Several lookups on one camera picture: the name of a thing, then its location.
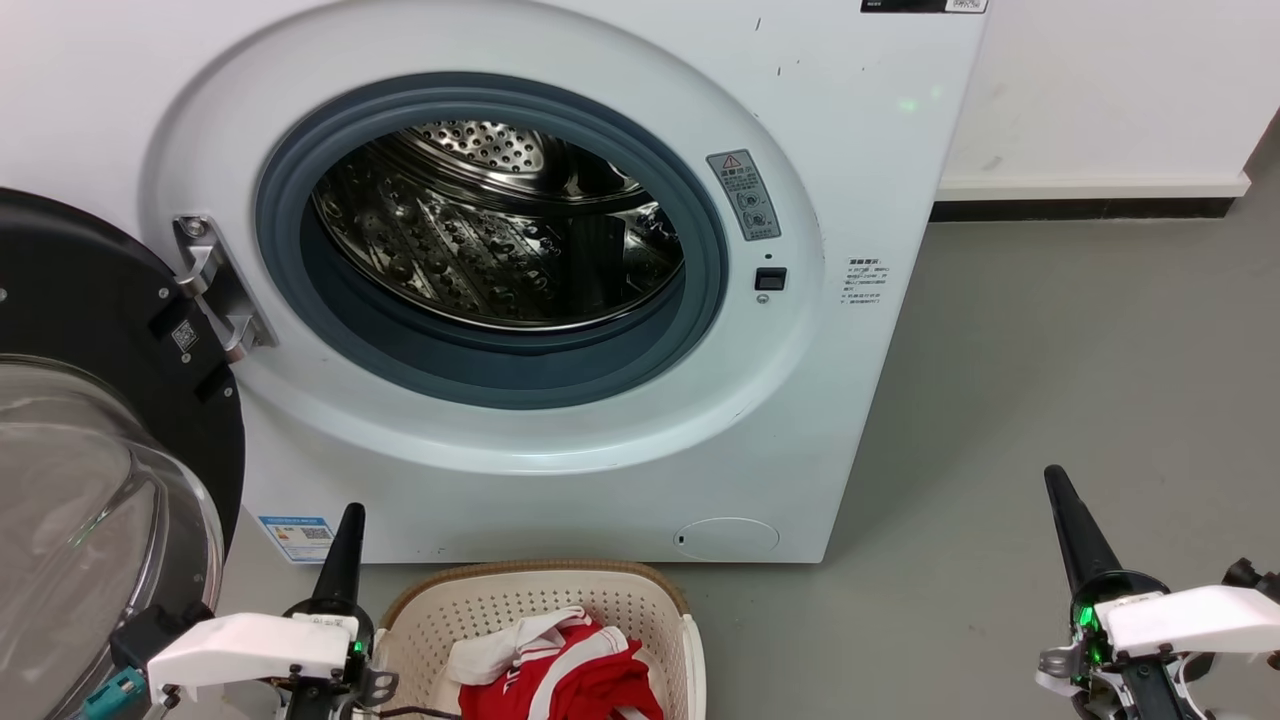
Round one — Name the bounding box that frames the grey warning label sticker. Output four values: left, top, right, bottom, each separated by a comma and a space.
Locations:
706, 150, 782, 242

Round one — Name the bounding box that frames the black glass washer door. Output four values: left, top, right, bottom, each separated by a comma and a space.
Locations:
0, 187, 247, 720

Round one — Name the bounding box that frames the black wall baseboard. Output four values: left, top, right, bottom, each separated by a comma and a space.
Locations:
930, 197, 1238, 222

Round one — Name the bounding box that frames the small printed text sticker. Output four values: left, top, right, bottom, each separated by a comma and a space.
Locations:
842, 257, 891, 306

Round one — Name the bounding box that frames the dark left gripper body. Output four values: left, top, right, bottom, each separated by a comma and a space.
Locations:
285, 597, 401, 720

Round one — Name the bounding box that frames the blue energy label sticker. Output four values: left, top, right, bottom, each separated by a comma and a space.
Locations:
258, 515, 336, 564

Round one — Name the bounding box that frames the perforated steel drum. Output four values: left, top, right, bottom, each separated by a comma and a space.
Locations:
312, 120, 686, 331

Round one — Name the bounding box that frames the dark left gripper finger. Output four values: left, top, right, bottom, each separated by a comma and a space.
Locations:
342, 503, 368, 607
312, 502, 355, 604

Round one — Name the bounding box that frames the silver door hinge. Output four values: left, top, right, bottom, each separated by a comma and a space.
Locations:
172, 214, 278, 363

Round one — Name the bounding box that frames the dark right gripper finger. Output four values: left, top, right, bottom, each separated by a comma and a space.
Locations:
1054, 465, 1129, 593
1044, 465, 1099, 599

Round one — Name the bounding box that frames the cream plastic laundry basket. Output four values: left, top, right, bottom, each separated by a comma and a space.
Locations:
372, 560, 707, 720

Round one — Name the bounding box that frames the teal connector plug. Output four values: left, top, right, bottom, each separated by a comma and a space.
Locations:
80, 665, 148, 720

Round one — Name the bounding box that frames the red and white garment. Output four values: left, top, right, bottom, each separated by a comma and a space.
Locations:
447, 606, 664, 720

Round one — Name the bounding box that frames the round white filter cover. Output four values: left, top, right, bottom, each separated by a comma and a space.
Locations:
673, 517, 781, 562

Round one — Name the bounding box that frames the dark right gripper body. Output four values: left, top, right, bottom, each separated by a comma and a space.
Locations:
1037, 570, 1217, 720

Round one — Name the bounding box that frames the white front-load washing machine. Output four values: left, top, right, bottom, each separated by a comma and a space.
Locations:
0, 0, 991, 564

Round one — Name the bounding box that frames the grey rubber door gasket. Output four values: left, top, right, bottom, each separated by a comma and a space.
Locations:
254, 72, 729, 410

